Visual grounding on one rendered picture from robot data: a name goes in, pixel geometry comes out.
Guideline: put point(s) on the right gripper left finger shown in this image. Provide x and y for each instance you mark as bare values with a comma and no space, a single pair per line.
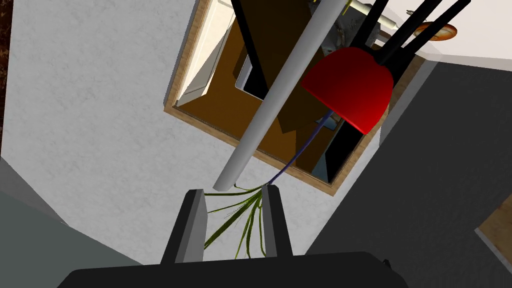
188,236

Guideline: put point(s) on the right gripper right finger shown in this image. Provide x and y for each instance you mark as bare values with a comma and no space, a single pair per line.
275,228

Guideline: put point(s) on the green plant with purple stem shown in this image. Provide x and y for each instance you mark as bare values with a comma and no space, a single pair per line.
236,218

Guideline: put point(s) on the grey round pole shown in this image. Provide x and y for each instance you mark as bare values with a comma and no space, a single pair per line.
276,100

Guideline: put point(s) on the red chair with black legs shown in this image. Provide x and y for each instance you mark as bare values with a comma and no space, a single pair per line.
352,86

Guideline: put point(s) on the brown bread loaf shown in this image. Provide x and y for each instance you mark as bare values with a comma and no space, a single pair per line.
438,32

